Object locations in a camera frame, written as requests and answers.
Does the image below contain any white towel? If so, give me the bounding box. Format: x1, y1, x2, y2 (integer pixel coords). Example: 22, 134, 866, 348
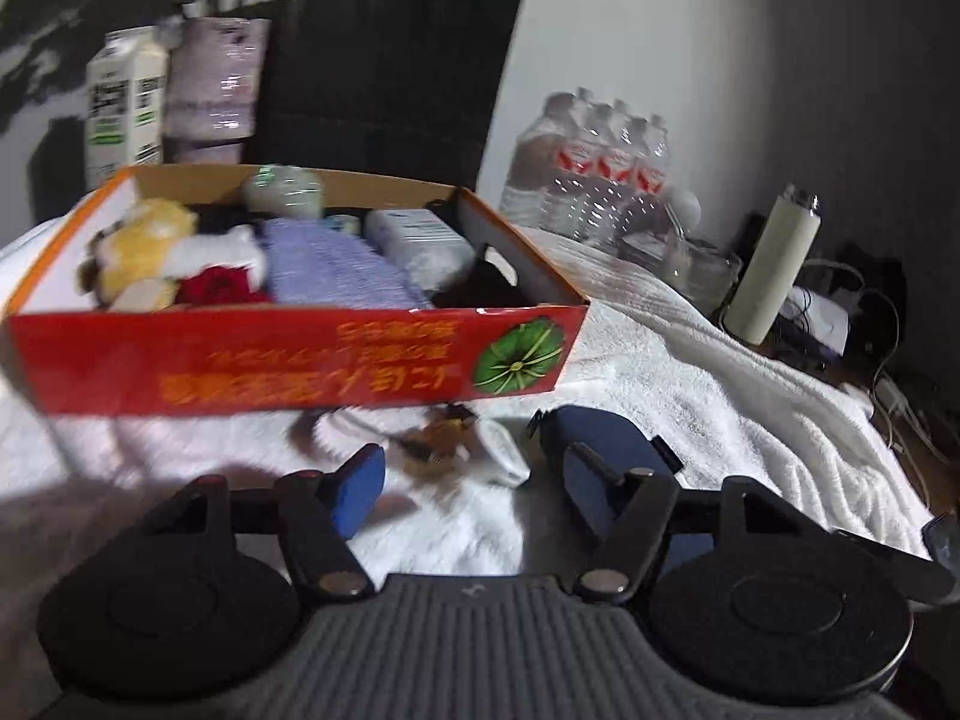
0, 221, 935, 593

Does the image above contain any small brown trinket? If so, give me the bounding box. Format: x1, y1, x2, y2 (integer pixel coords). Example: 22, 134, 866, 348
401, 405, 477, 477

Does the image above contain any white thermos bottle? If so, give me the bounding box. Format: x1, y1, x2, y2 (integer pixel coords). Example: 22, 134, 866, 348
726, 182, 822, 346

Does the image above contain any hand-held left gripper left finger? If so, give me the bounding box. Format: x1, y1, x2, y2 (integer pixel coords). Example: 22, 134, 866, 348
139, 442, 387, 601

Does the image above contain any red fabric rose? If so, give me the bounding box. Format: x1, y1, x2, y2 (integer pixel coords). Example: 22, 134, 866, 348
176, 266, 271, 308

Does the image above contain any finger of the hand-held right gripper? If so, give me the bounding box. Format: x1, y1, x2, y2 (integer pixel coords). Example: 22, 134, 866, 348
832, 510, 960, 605

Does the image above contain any wrapped tissue roll pack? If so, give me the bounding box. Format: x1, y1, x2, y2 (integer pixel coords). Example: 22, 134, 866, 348
165, 15, 271, 166

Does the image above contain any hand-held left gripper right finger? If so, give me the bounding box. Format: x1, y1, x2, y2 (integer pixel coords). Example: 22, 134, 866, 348
562, 441, 833, 605

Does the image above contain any black paper bag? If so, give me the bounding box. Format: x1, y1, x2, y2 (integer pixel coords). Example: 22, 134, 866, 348
255, 0, 526, 192

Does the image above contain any white milk carton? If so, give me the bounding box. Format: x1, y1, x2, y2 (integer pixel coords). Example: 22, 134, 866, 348
84, 26, 170, 192

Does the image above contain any orange red cardboard box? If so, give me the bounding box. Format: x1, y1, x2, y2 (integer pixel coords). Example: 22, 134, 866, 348
4, 163, 592, 417

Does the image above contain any pale green round object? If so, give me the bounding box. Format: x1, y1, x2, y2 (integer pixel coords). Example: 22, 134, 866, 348
241, 163, 325, 220

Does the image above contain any clear water bottle red label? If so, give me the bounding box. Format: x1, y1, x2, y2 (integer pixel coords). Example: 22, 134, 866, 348
600, 99, 642, 245
634, 114, 672, 230
501, 90, 575, 230
555, 97, 612, 241

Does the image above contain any black cloth item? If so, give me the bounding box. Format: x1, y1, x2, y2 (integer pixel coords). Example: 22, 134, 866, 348
431, 199, 526, 308

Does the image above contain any dark blue zip case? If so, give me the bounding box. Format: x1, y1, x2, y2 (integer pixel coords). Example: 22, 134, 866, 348
529, 405, 713, 563

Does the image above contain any white yellow plush alpaca toy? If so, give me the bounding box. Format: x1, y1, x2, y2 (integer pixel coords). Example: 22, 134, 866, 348
81, 197, 269, 314

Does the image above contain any white power strip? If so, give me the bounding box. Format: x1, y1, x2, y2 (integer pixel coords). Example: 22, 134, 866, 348
874, 375, 938, 458

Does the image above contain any white power adapter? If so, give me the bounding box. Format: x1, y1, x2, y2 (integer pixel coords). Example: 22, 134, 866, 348
780, 289, 852, 353

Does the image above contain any clear glass cup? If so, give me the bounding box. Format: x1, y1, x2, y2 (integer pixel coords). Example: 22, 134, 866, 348
664, 236, 743, 312

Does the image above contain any purple linen drawstring pouch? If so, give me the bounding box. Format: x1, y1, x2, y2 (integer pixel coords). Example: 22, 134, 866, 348
262, 217, 432, 310

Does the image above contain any white rectangular packet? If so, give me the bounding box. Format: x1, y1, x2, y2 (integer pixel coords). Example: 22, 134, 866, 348
364, 208, 477, 290

